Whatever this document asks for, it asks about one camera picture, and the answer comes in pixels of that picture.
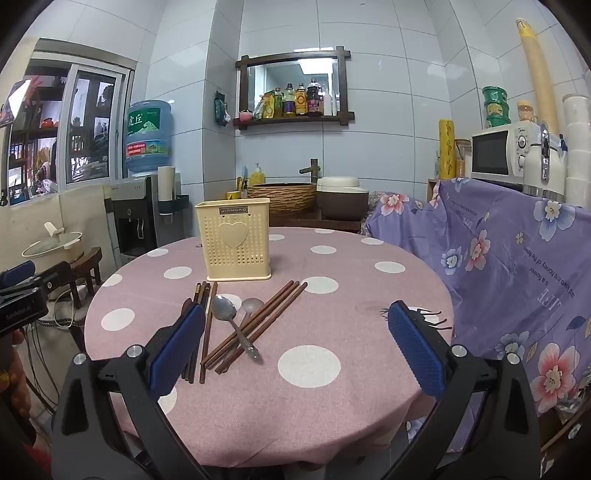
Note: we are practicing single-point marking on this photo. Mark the brown and white rice cooker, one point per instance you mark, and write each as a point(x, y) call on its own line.
point(341, 198)

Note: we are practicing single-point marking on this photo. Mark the small pink bowl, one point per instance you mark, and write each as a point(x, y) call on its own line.
point(245, 116)

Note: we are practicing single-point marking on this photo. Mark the yellow wrap roll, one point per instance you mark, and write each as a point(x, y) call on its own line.
point(447, 150)

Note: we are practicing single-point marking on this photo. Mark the wooden washstand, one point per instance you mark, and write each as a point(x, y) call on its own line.
point(323, 224)

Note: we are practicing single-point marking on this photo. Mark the cream plastic utensil holder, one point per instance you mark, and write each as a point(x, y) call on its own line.
point(233, 240)

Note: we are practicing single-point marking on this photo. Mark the metal spoon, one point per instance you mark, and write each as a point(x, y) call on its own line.
point(226, 308)
point(253, 304)

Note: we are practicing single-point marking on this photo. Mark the woven basin sink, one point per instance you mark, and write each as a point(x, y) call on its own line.
point(282, 198)

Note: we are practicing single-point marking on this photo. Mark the smartphone on mount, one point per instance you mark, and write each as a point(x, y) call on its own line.
point(17, 99)

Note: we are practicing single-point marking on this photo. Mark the glass jar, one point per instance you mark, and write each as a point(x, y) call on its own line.
point(463, 159)

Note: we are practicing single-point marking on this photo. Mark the green wall pouch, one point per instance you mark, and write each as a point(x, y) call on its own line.
point(221, 108)

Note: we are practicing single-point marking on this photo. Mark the white pot with glass lid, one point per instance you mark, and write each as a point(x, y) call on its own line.
point(53, 247)

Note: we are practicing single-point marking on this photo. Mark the white microwave oven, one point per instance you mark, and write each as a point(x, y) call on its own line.
point(496, 152)

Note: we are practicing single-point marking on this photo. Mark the blue-grey cup holder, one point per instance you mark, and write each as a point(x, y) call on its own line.
point(178, 205)

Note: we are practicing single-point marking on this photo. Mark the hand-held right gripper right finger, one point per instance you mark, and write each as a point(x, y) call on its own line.
point(415, 353)

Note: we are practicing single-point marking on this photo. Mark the pile of wooden chopsticks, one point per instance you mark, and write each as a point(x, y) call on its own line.
point(251, 323)

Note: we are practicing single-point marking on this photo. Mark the purple floral cloth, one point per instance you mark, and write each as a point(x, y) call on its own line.
point(498, 258)

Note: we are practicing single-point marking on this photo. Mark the wooden box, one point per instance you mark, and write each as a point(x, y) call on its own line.
point(433, 189)

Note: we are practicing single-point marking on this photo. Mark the bamboo style faucet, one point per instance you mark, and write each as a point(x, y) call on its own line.
point(313, 170)

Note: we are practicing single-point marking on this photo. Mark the wooden framed mirror shelf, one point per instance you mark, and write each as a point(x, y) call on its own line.
point(346, 83)

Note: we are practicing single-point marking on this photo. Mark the tall stack of paper cups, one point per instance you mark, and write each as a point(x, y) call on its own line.
point(538, 78)

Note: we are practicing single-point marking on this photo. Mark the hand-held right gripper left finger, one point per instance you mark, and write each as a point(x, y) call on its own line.
point(178, 353)

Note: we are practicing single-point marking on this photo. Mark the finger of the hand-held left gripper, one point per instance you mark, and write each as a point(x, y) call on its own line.
point(18, 271)
point(42, 284)

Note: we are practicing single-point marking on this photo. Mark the yellow soap bottle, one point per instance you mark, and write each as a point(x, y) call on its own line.
point(257, 176)

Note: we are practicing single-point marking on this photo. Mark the person's left hand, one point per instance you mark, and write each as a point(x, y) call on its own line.
point(16, 339)

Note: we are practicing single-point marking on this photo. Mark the row of condiment bottles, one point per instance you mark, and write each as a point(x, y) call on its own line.
point(300, 99)

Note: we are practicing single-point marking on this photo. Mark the blue water jug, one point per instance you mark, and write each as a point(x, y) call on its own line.
point(148, 138)

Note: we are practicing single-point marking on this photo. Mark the white cup tube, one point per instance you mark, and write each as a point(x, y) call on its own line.
point(166, 184)

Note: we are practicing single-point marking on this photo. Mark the dark wooden stool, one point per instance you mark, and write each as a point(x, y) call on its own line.
point(87, 263)

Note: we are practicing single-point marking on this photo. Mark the stack of white cups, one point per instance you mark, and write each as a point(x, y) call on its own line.
point(577, 152)

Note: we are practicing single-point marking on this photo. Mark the white thermos jug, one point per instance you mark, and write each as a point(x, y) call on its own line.
point(547, 170)

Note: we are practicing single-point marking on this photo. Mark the window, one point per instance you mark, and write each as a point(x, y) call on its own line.
point(87, 124)

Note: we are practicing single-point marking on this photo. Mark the small lidded jar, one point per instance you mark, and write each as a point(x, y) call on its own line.
point(526, 111)

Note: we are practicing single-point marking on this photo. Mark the yellow cup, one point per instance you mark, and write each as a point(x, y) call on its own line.
point(232, 195)

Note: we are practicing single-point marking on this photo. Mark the grey water dispenser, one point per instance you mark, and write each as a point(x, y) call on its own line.
point(134, 217)

